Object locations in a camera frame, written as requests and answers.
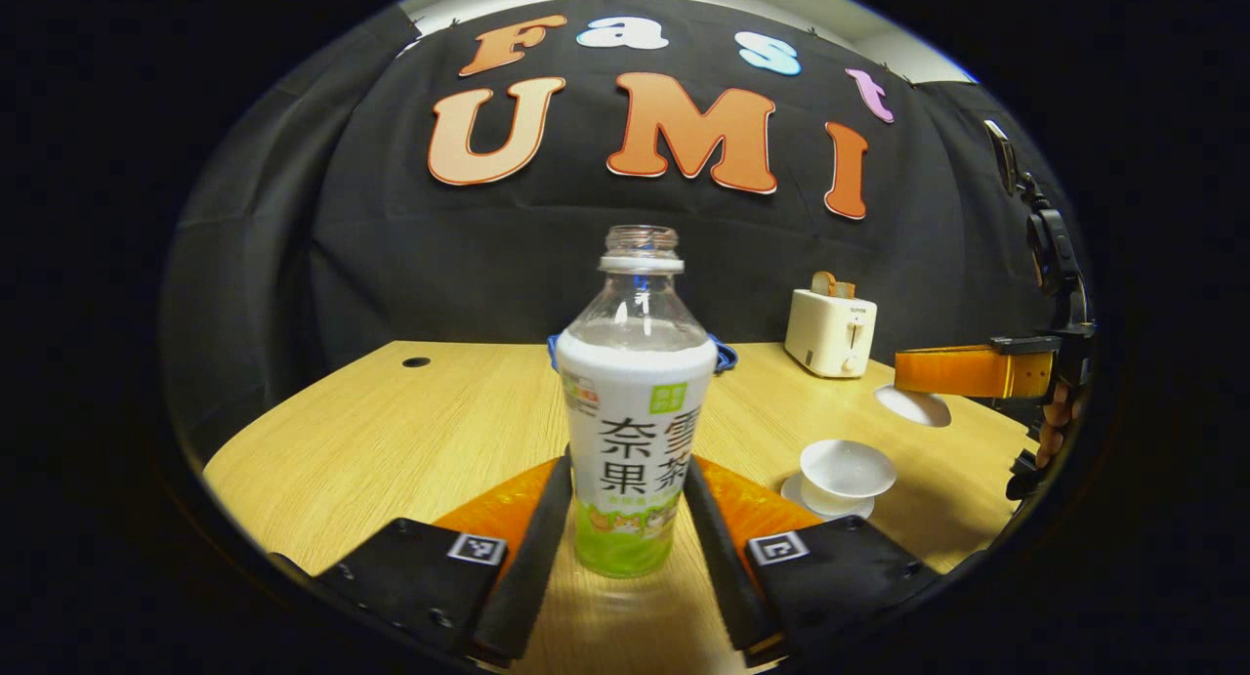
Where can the white saucer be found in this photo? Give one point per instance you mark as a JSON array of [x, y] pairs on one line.
[[793, 491]]

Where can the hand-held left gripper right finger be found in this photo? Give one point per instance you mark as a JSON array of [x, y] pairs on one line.
[[718, 568]]

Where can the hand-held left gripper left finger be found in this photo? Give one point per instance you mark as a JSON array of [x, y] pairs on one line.
[[532, 558]]

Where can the blue towel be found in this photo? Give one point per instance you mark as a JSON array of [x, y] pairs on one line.
[[725, 355]]

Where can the black backdrop cloth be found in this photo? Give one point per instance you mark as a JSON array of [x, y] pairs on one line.
[[391, 265]]

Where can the clear water bottle green label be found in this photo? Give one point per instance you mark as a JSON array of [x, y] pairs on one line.
[[635, 431]]

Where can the white teacup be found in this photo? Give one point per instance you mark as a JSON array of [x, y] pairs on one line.
[[848, 472]]

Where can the brown bread slice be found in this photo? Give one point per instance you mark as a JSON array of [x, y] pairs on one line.
[[823, 284], [846, 290]]

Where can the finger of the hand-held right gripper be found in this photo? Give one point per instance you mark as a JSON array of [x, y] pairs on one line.
[[957, 372]]

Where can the white toaster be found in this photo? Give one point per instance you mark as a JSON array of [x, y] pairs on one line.
[[825, 333]]

